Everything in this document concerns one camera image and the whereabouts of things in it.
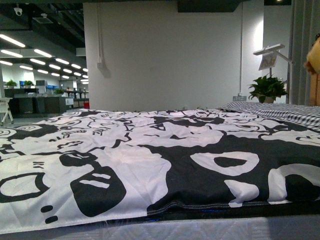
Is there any black and white patterned blanket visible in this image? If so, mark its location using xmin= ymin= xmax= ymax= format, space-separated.
xmin=0 ymin=109 xmax=320 ymax=234

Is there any green potted plant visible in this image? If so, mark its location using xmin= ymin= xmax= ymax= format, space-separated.
xmin=248 ymin=75 xmax=287 ymax=103

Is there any white desk lamp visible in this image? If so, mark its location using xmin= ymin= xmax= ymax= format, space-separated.
xmin=252 ymin=43 xmax=295 ymax=104

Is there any striped pillow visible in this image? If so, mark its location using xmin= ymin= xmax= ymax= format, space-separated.
xmin=219 ymin=101 xmax=320 ymax=131

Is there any white folding chair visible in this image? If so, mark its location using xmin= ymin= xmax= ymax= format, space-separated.
xmin=0 ymin=97 xmax=14 ymax=126

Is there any yellow plush toy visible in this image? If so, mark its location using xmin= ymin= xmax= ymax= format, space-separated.
xmin=304 ymin=33 xmax=320 ymax=75

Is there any white mattress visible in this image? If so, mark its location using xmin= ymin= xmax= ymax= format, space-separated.
xmin=0 ymin=215 xmax=320 ymax=240

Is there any grey curtain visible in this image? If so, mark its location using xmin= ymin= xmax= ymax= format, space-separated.
xmin=289 ymin=0 xmax=320 ymax=106

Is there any white wall conduit box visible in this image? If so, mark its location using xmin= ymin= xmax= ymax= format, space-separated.
xmin=96 ymin=2 xmax=105 ymax=70

